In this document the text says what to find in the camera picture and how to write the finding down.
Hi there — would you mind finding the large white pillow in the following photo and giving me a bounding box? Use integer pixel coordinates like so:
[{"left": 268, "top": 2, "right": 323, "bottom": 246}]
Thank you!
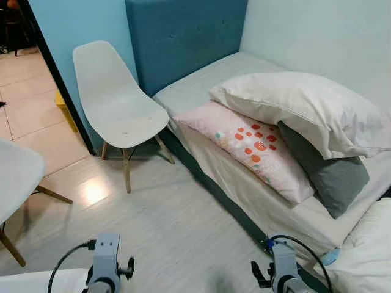
[{"left": 209, "top": 72, "right": 390, "bottom": 161}]

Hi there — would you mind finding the grey pillow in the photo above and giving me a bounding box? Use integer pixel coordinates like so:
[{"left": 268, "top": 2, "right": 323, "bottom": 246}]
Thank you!
[{"left": 277, "top": 120, "right": 370, "bottom": 219}]

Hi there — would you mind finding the white quilted bedding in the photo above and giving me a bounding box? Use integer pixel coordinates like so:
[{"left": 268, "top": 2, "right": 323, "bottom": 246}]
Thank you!
[{"left": 315, "top": 197, "right": 391, "bottom": 293}]

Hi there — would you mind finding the white flat surface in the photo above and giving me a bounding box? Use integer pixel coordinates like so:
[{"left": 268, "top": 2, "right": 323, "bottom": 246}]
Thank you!
[{"left": 0, "top": 267, "right": 90, "bottom": 293}]

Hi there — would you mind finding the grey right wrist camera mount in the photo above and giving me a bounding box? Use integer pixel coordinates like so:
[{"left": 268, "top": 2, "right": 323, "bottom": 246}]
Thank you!
[{"left": 269, "top": 240, "right": 301, "bottom": 289}]

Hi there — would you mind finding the dark furniture in doorway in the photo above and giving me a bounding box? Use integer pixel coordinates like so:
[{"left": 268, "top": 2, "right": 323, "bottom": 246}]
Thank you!
[{"left": 0, "top": 0, "right": 32, "bottom": 57}]

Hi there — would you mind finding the pink pillow with red dots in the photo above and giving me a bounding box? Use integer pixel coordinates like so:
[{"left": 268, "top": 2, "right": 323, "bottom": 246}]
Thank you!
[{"left": 173, "top": 101, "right": 315, "bottom": 205}]

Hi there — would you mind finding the white plastic shell chair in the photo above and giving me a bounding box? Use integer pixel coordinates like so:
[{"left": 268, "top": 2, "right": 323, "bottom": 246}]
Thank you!
[
  {"left": 0, "top": 138, "right": 74, "bottom": 267},
  {"left": 72, "top": 40, "right": 176, "bottom": 194}
]

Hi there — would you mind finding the small light blue object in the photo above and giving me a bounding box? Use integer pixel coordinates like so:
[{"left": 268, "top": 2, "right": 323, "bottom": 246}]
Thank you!
[{"left": 322, "top": 248, "right": 340, "bottom": 266}]

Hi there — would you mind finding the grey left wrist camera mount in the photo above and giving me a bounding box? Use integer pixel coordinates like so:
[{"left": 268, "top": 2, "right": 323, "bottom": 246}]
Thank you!
[{"left": 86, "top": 232, "right": 121, "bottom": 289}]

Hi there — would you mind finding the bed with white sheet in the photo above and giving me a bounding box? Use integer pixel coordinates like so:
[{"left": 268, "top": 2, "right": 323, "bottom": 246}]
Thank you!
[{"left": 153, "top": 52, "right": 391, "bottom": 269}]

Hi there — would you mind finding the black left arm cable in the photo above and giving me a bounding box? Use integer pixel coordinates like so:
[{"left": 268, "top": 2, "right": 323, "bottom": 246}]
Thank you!
[{"left": 48, "top": 241, "right": 97, "bottom": 293}]

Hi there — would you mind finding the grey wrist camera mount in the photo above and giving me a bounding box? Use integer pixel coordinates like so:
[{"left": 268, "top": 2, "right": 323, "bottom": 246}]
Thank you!
[
  {"left": 86, "top": 232, "right": 121, "bottom": 289},
  {"left": 269, "top": 240, "right": 301, "bottom": 289}
]

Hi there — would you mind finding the black door frame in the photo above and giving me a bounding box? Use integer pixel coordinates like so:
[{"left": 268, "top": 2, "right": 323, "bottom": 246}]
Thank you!
[{"left": 17, "top": 0, "right": 96, "bottom": 155}]

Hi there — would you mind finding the blue upholstered headboard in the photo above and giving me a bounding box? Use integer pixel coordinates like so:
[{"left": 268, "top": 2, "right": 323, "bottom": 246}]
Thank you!
[{"left": 125, "top": 0, "right": 249, "bottom": 97}]

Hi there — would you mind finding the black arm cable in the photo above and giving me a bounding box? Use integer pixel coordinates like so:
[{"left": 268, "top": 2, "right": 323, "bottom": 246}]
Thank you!
[
  {"left": 269, "top": 234, "right": 334, "bottom": 293},
  {"left": 48, "top": 241, "right": 97, "bottom": 293}
]

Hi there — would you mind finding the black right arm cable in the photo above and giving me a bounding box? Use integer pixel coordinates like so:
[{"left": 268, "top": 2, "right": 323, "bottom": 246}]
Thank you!
[{"left": 269, "top": 234, "right": 334, "bottom": 293}]

